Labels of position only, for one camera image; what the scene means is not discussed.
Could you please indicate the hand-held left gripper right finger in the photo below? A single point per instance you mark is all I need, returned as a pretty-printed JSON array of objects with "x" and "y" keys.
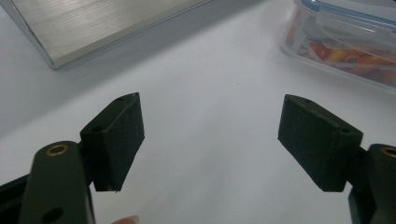
[{"x": 320, "y": 146}]

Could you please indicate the silver metal tray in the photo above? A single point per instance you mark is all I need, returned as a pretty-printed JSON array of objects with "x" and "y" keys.
[{"x": 93, "y": 25}]

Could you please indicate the clear plastic lidded container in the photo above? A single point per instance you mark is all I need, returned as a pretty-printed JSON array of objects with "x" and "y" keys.
[{"x": 342, "y": 40}]

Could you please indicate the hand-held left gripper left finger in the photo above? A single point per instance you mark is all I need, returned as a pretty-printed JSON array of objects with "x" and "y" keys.
[{"x": 109, "y": 146}]

